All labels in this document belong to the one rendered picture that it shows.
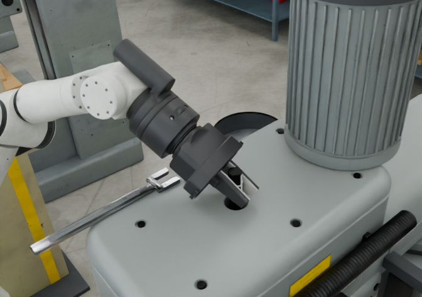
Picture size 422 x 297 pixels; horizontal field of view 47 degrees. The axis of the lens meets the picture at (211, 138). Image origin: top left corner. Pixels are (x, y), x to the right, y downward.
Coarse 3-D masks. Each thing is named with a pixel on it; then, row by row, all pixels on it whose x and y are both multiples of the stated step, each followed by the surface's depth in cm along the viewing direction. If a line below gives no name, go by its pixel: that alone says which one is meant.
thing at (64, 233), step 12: (156, 180) 80; (168, 180) 78; (132, 192) 76; (144, 192) 76; (108, 204) 75; (120, 204) 74; (96, 216) 73; (108, 216) 73; (72, 228) 71; (84, 228) 71; (48, 240) 69; (60, 240) 69; (36, 252) 67
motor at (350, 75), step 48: (336, 0) 64; (384, 0) 62; (288, 48) 79; (336, 48) 68; (384, 48) 66; (288, 96) 82; (336, 96) 72; (384, 96) 71; (288, 144) 85; (336, 144) 77; (384, 144) 77
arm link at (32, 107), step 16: (48, 80) 82; (0, 96) 85; (16, 96) 83; (32, 96) 80; (48, 96) 79; (16, 112) 83; (32, 112) 81; (48, 112) 80; (64, 112) 79; (16, 128) 84; (32, 128) 86; (48, 128) 89; (16, 144) 87; (32, 144) 89
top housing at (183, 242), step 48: (288, 192) 76; (336, 192) 75; (384, 192) 77; (96, 240) 70; (144, 240) 69; (192, 240) 69; (240, 240) 68; (288, 240) 68; (336, 240) 73; (144, 288) 62; (192, 288) 62; (240, 288) 62; (288, 288) 69
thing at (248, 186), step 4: (228, 164) 73; (232, 164) 72; (224, 168) 74; (228, 168) 73; (240, 168) 73; (224, 172) 74; (244, 176) 72; (248, 176) 73; (244, 180) 73; (248, 180) 72; (244, 184) 73; (248, 184) 73; (252, 184) 72; (244, 188) 74; (248, 188) 73; (252, 188) 73; (256, 188) 72; (248, 192) 74; (252, 192) 73
